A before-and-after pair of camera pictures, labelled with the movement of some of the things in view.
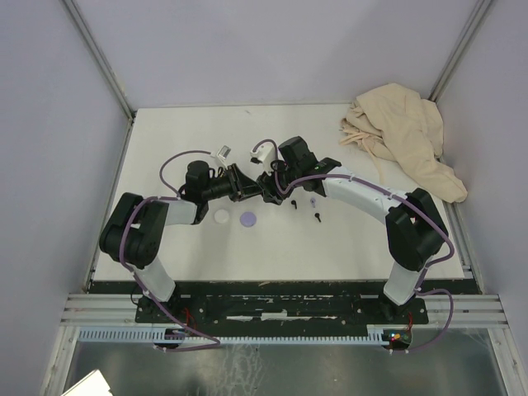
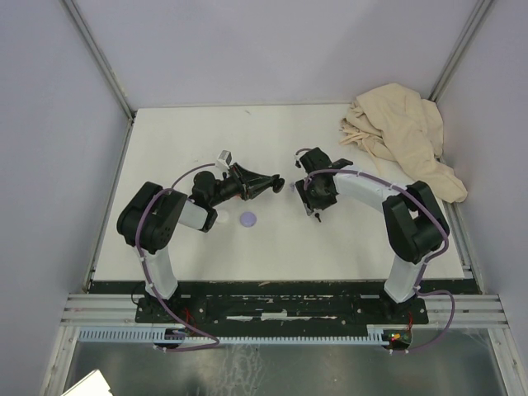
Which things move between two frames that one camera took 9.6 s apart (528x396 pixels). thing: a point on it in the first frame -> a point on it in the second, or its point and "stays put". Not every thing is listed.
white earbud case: (221, 216) stays put
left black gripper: (241, 184) stays put
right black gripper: (267, 183) -> (324, 203)
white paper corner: (91, 384) stays put
